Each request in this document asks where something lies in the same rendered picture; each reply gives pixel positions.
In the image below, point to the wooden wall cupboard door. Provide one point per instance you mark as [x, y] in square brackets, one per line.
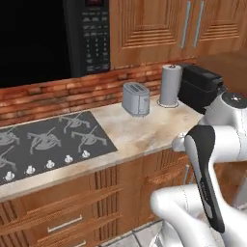
[144, 29]
[225, 25]

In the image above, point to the grey toaster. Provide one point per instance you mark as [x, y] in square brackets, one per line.
[135, 98]

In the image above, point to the black microwave oven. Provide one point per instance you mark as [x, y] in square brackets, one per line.
[38, 38]

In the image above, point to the wooden base cupboard door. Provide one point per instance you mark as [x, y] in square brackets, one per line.
[154, 180]

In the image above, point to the black coffee machine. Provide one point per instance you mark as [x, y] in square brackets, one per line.
[197, 87]

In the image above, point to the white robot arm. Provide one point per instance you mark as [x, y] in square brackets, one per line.
[205, 205]

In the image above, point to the white paper towel roll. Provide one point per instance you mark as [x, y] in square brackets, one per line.
[170, 85]

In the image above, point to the black hob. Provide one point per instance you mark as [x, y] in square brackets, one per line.
[48, 144]

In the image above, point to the white hob knob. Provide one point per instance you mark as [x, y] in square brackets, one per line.
[49, 164]
[85, 154]
[30, 170]
[9, 176]
[68, 159]

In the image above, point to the wooden drawer front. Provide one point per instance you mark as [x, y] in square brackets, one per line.
[96, 233]
[38, 214]

